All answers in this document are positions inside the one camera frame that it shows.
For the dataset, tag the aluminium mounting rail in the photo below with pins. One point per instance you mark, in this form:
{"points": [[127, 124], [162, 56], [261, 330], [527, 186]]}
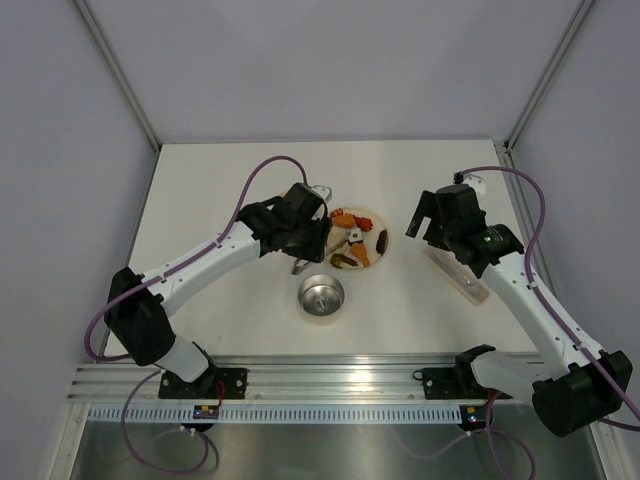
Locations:
{"points": [[283, 379]]}

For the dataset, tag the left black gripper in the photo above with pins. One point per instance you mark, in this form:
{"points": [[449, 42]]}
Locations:
{"points": [[315, 251]]}

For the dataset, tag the cream round plate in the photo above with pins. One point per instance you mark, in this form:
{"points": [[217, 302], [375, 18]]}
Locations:
{"points": [[370, 238]]}

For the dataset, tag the aluminium frame post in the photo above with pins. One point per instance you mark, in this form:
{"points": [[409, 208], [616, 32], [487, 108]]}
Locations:
{"points": [[551, 69], [90, 21]]}

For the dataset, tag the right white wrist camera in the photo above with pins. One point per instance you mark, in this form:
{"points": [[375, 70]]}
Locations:
{"points": [[475, 182]]}

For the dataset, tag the white steamed bun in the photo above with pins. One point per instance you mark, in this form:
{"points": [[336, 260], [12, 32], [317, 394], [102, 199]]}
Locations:
{"points": [[337, 236]]}

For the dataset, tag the steel lunch box bowl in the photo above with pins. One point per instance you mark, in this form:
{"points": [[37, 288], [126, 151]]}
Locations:
{"points": [[320, 299]]}

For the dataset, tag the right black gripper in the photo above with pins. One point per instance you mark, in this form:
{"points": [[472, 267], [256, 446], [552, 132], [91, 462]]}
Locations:
{"points": [[429, 207]]}

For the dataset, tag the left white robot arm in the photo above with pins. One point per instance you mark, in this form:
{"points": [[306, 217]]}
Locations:
{"points": [[143, 304]]}

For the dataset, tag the sushi roll piece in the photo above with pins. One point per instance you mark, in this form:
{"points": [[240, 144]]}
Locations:
{"points": [[355, 236]]}

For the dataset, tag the orange fried shrimp lower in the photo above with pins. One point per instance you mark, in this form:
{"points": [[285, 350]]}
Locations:
{"points": [[359, 251]]}

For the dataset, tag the white slotted cable duct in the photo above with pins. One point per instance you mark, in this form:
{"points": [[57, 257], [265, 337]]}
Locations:
{"points": [[282, 414]]}

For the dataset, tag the red lobster piece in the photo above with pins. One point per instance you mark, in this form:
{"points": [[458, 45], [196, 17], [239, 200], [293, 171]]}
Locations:
{"points": [[363, 223]]}

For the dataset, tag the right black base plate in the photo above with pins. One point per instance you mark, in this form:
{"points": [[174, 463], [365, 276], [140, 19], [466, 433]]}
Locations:
{"points": [[446, 383]]}

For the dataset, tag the left aluminium frame post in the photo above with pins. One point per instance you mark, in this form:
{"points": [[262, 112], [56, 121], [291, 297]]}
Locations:
{"points": [[90, 21]]}

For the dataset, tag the clear cutlery case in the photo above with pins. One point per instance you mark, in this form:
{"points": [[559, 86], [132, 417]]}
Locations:
{"points": [[431, 253]]}

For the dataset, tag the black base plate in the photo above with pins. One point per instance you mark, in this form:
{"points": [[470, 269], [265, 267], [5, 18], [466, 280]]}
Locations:
{"points": [[225, 383], [446, 383]]}

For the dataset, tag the dark sea cucumber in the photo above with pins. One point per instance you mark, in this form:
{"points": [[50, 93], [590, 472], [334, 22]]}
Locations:
{"points": [[382, 242]]}

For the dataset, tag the right aluminium frame post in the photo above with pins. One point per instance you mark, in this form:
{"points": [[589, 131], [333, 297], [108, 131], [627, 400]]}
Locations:
{"points": [[551, 69]]}

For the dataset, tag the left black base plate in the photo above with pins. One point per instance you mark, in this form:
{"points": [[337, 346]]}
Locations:
{"points": [[225, 383]]}

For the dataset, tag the orange fried piece upper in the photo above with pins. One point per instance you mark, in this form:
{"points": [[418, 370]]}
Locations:
{"points": [[345, 221]]}

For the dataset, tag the metal tongs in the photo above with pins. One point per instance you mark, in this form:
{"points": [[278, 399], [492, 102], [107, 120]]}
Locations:
{"points": [[313, 256]]}

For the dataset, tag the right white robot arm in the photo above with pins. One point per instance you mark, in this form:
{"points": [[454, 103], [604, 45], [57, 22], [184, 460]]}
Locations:
{"points": [[578, 382]]}

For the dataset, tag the metal spoon in case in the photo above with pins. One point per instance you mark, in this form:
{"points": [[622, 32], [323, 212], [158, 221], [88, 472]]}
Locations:
{"points": [[458, 275]]}

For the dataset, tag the dark brown shrimp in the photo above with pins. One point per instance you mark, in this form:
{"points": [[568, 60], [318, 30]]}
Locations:
{"points": [[340, 260]]}

